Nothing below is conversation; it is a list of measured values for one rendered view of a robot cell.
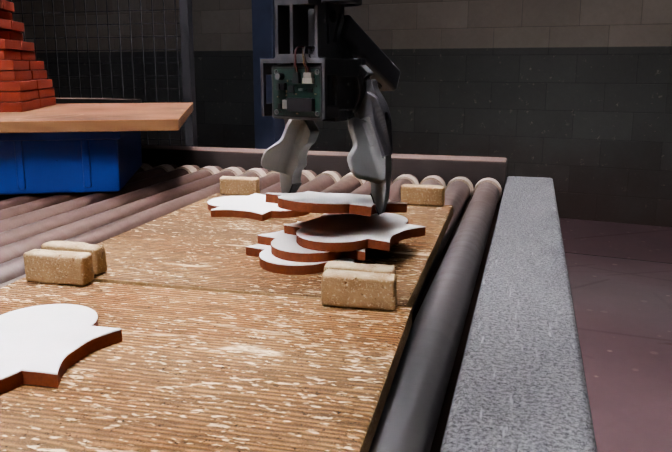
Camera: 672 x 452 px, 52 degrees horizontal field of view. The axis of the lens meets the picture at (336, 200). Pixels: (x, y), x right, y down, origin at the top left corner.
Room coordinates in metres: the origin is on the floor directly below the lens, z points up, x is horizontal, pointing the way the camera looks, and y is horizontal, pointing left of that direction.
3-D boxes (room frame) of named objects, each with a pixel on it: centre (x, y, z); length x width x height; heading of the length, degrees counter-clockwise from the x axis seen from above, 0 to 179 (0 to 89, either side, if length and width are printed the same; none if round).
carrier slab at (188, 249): (0.76, 0.06, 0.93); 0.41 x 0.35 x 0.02; 165
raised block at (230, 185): (0.98, 0.14, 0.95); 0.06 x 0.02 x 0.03; 75
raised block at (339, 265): (0.54, -0.02, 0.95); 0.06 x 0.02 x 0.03; 75
